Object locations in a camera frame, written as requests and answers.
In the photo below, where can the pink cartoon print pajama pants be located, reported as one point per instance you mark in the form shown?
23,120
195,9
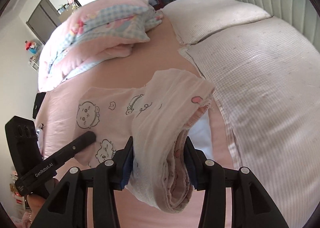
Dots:
173,101

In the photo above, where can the white shelf rack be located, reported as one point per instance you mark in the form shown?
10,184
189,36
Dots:
34,62

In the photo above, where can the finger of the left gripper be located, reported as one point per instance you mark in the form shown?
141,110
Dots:
82,142

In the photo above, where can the beige pillow far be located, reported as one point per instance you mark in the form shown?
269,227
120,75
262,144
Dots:
195,20

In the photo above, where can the red blue plush toy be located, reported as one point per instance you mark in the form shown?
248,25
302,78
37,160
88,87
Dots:
32,47

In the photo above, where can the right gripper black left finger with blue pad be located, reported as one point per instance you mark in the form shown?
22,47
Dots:
67,205

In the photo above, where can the pink folded quilt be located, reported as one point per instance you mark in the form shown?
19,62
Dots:
98,31

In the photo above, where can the beige pillow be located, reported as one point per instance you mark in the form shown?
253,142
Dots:
195,20
266,79

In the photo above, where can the grey door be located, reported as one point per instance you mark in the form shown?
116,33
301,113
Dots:
46,18

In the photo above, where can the pink cartoon print pajama top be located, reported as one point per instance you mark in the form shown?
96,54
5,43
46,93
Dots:
108,113

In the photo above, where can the person's left hand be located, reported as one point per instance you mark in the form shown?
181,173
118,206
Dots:
35,202

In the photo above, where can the pink bed sheet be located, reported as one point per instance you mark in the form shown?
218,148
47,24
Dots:
58,110

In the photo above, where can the beige pillow near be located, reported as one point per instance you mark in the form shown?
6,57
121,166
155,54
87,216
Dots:
266,79

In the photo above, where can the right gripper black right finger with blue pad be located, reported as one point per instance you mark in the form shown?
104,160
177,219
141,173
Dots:
252,206

